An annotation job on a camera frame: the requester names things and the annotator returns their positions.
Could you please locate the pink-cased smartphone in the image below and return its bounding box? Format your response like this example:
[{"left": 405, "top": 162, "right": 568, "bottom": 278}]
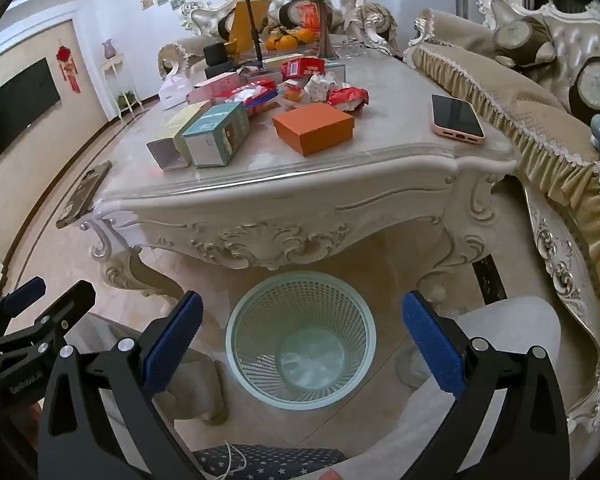
[{"left": 431, "top": 93, "right": 486, "bottom": 147}]

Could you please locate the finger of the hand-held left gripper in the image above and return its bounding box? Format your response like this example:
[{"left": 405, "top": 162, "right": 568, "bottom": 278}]
[
  {"left": 0, "top": 281, "right": 97, "bottom": 361},
  {"left": 0, "top": 276, "right": 47, "bottom": 341}
]

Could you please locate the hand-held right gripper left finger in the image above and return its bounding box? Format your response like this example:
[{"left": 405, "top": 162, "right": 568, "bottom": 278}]
[{"left": 37, "top": 291, "right": 204, "bottom": 480}]

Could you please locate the ornate sofa with fringed cover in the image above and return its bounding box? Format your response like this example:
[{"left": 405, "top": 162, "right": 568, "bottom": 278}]
[{"left": 404, "top": 0, "right": 600, "bottom": 441}]

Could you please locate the red knot wall ornament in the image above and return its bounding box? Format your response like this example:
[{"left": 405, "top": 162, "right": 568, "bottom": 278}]
[{"left": 56, "top": 46, "right": 82, "bottom": 94}]

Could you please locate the red and blue packet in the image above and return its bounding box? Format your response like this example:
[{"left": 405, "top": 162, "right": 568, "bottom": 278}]
[{"left": 230, "top": 81, "right": 281, "bottom": 118}]

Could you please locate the white side table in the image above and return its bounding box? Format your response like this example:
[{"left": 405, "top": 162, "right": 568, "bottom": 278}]
[{"left": 100, "top": 54, "right": 141, "bottom": 121}]

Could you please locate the pale green plastic waste basket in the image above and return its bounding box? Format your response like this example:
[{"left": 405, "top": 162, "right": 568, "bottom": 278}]
[{"left": 225, "top": 271, "right": 377, "bottom": 407}]

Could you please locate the white tissue box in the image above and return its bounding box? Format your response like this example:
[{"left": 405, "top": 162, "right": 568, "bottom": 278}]
[{"left": 159, "top": 77, "right": 191, "bottom": 111}]

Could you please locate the orange cardboard box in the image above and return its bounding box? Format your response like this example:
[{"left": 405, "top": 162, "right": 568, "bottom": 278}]
[{"left": 272, "top": 105, "right": 356, "bottom": 157}]

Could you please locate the teal cardboard box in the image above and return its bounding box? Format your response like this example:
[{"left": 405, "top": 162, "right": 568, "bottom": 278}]
[{"left": 181, "top": 101, "right": 251, "bottom": 168}]

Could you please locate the ornate cream coffee table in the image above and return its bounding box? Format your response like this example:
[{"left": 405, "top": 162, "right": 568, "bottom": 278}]
[{"left": 79, "top": 35, "right": 523, "bottom": 311}]

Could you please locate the star-printed dark cushion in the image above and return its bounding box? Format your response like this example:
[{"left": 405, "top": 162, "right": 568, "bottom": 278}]
[{"left": 192, "top": 447, "right": 348, "bottom": 480}]

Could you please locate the light pink box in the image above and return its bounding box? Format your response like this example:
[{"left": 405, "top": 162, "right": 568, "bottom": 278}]
[{"left": 187, "top": 72, "right": 246, "bottom": 106}]

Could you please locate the crumpled white paper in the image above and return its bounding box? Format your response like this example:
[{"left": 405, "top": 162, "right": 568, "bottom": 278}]
[{"left": 305, "top": 72, "right": 338, "bottom": 103}]

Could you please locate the cream cardboard box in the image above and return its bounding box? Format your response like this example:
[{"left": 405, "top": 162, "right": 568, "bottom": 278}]
[{"left": 146, "top": 100, "right": 213, "bottom": 172}]

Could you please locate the person's right trouser leg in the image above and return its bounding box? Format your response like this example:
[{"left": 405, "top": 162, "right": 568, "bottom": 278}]
[{"left": 350, "top": 296, "right": 563, "bottom": 480}]

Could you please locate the red box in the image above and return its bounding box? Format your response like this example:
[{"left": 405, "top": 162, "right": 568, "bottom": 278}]
[{"left": 281, "top": 57, "right": 326, "bottom": 81}]

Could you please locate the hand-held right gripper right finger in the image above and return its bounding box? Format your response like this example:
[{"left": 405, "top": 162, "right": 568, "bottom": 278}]
[{"left": 401, "top": 291, "right": 572, "bottom": 480}]

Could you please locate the ornate cream tufted sofa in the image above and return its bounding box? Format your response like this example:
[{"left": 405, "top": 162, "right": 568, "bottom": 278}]
[{"left": 157, "top": 0, "right": 401, "bottom": 81}]

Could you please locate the yellow board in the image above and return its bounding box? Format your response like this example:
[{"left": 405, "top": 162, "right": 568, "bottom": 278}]
[{"left": 228, "top": 0, "right": 271, "bottom": 56}]

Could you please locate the black tripod stand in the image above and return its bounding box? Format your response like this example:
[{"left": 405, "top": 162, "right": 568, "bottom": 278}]
[{"left": 228, "top": 0, "right": 267, "bottom": 68}]

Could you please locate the white cable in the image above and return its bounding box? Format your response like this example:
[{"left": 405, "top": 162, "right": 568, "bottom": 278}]
[{"left": 215, "top": 442, "right": 248, "bottom": 478}]

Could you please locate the black box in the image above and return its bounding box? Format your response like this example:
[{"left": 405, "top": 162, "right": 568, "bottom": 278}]
[{"left": 203, "top": 42, "right": 241, "bottom": 81}]

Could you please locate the black wall television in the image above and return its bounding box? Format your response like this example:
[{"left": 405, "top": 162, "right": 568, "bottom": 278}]
[{"left": 0, "top": 57, "right": 62, "bottom": 161}]

